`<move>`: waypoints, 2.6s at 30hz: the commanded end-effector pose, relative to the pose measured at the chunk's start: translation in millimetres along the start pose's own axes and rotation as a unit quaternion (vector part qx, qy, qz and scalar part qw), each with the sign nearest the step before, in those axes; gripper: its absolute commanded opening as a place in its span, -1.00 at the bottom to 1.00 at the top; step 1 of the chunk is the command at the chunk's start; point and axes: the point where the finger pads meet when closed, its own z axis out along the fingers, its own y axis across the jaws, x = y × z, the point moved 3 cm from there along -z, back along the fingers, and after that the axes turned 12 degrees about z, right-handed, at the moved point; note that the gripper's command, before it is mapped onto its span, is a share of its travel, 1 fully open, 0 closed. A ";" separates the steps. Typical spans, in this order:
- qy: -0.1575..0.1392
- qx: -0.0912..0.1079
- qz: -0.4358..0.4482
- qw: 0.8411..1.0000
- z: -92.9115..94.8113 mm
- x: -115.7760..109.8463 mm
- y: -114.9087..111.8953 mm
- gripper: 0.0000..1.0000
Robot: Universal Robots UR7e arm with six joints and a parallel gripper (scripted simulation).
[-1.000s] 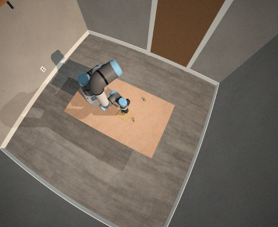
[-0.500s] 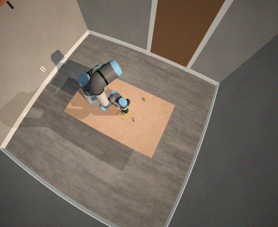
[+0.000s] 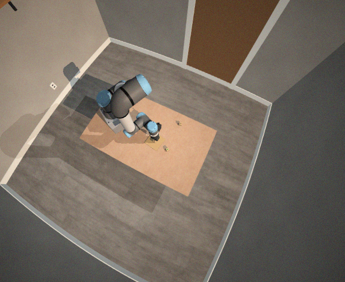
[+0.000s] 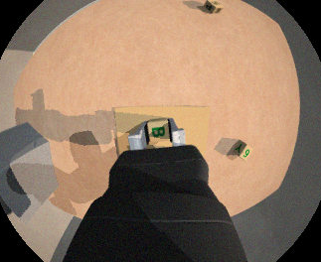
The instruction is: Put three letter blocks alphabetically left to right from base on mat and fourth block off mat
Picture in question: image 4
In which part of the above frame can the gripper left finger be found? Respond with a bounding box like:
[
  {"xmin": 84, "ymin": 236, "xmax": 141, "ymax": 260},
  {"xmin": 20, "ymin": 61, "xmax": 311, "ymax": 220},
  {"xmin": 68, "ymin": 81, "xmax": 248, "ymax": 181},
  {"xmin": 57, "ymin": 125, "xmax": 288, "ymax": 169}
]
[{"xmin": 127, "ymin": 121, "xmax": 149, "ymax": 150}]

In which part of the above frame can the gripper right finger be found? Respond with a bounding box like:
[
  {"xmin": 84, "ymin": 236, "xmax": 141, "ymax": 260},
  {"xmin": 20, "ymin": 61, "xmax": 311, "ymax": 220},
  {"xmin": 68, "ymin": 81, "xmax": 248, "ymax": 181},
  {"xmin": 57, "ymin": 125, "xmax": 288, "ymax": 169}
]
[{"xmin": 168, "ymin": 118, "xmax": 186, "ymax": 146}]

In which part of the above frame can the tan flat mat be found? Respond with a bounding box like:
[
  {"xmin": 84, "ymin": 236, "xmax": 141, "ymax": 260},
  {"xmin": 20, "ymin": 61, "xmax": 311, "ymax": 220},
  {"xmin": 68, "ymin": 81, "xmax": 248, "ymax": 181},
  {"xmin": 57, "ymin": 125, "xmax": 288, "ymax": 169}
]
[{"xmin": 114, "ymin": 106, "xmax": 210, "ymax": 157}]

